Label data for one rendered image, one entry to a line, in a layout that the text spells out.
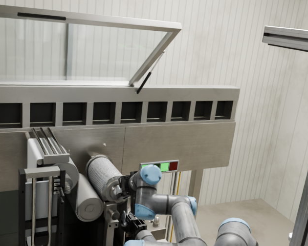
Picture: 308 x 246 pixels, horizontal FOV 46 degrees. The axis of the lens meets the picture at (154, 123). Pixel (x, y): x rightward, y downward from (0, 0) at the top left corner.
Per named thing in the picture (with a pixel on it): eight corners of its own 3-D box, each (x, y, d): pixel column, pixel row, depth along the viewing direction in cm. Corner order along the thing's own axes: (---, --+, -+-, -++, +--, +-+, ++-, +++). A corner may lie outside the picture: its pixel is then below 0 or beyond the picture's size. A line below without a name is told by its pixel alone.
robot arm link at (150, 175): (143, 183, 130) (144, 160, 134) (131, 190, 139) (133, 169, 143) (162, 187, 133) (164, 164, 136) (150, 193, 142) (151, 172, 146)
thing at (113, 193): (124, 182, 162) (128, 195, 166) (122, 180, 164) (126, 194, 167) (108, 190, 160) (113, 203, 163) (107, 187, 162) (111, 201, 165)
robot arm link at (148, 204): (165, 217, 128) (167, 187, 133) (134, 215, 127) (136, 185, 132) (163, 222, 135) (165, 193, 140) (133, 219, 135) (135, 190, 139)
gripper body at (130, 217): (140, 211, 167) (151, 225, 157) (138, 227, 170) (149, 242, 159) (124, 213, 164) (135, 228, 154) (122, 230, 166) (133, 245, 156)
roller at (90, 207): (77, 223, 160) (77, 199, 157) (63, 196, 182) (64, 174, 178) (102, 219, 165) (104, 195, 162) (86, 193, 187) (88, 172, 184)
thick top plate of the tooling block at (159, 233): (135, 244, 174) (136, 234, 172) (107, 203, 208) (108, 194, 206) (165, 238, 181) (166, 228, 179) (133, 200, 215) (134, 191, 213)
